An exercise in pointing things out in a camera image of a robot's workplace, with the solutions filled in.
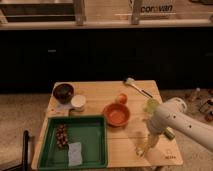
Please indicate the brown grape bunch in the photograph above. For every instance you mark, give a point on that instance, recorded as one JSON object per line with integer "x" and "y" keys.
{"x": 61, "y": 136}

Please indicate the dark brown bowl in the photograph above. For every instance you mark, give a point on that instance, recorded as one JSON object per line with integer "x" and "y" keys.
{"x": 63, "y": 93}

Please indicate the green cucumber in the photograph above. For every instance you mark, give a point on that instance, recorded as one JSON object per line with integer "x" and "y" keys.
{"x": 169, "y": 134}

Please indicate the yellow banana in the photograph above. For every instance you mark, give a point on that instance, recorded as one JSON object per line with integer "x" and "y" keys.
{"x": 142, "y": 149}

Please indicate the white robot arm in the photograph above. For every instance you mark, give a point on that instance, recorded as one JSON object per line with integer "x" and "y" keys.
{"x": 172, "y": 114}

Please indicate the metal spoon black handle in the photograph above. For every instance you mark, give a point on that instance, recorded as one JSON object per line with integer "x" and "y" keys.
{"x": 131, "y": 82}

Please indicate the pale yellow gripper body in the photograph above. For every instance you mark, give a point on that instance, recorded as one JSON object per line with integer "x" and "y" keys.
{"x": 152, "y": 140}

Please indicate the black chair frame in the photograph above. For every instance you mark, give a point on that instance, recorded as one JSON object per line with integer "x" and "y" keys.
{"x": 22, "y": 165}

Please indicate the red bowl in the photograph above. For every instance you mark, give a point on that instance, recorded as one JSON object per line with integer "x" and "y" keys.
{"x": 116, "y": 114}

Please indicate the light green cup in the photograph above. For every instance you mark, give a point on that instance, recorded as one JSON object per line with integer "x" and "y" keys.
{"x": 151, "y": 105}

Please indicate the green plastic tray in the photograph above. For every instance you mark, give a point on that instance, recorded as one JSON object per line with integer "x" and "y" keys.
{"x": 89, "y": 131}

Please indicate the white cup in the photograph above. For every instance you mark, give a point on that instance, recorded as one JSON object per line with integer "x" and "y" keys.
{"x": 78, "y": 102}

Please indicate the orange fruit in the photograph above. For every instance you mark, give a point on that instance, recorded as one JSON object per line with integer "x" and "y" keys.
{"x": 121, "y": 98}

